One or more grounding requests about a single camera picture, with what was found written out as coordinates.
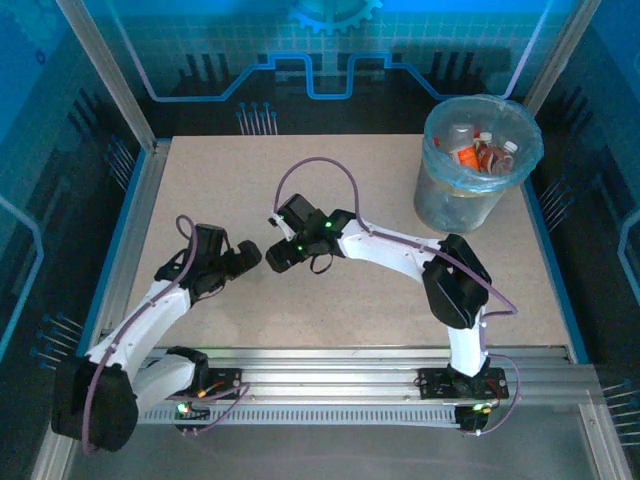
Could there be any aluminium table side rail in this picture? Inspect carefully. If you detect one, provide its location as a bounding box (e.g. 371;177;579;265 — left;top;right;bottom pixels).
94;139;172;351

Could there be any translucent grey plastic bin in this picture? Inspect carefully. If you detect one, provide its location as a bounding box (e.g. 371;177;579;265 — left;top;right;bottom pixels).
413;94;545;234

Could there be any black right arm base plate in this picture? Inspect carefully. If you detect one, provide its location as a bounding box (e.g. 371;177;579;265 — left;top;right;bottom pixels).
417;367;510;401

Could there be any black control box with lights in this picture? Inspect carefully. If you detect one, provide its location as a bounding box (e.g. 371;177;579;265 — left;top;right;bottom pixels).
172;397;211;434
457;399;494;434

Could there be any blue table edge trim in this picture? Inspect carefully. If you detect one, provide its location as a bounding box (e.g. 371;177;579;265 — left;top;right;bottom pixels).
517;164;591;364
73;147;151;364

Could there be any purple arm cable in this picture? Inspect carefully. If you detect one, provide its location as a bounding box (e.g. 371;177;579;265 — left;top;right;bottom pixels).
82;214;251;455
272;157;523;436

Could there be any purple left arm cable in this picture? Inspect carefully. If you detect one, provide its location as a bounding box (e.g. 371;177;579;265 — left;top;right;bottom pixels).
82;214;251;455

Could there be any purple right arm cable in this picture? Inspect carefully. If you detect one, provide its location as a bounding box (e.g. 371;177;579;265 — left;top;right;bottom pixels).
272;157;523;436

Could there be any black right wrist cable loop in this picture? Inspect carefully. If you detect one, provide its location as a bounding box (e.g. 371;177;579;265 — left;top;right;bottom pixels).
308;251;335;275

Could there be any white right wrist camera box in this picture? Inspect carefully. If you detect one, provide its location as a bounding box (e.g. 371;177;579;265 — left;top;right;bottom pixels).
267;212;293;241

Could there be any blue plastic bin liner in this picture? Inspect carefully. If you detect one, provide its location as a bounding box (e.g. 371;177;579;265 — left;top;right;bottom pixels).
422;94;545;194

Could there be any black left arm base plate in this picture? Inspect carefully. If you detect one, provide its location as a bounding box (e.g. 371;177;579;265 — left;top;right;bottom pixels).
204;367;245;401

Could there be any aluminium lower frame bar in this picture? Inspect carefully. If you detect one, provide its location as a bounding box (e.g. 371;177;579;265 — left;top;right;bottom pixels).
37;439;76;480
579;399;634;480

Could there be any grey slotted cable duct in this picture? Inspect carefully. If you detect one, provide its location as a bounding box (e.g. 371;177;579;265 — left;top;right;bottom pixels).
137;403;464;427

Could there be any aluminium frame post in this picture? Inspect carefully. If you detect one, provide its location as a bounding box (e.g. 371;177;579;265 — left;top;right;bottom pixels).
524;0;604;106
53;0;160;154

